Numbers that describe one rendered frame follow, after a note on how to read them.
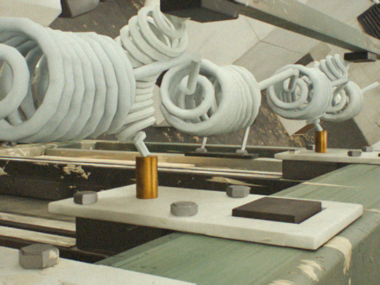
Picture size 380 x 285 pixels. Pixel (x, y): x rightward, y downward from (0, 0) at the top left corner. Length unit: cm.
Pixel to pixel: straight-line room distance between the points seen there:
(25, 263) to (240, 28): 348
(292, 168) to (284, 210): 42
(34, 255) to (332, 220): 17
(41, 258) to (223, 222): 11
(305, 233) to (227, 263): 5
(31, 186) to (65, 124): 77
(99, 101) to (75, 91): 2
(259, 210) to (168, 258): 8
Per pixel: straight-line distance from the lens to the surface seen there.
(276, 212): 31
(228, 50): 369
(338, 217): 32
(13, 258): 24
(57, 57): 26
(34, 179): 103
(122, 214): 33
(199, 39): 382
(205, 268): 24
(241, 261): 25
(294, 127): 629
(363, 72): 942
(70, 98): 27
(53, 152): 171
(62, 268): 22
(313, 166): 73
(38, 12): 145
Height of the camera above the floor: 203
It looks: 28 degrees down
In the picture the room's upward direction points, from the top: 53 degrees clockwise
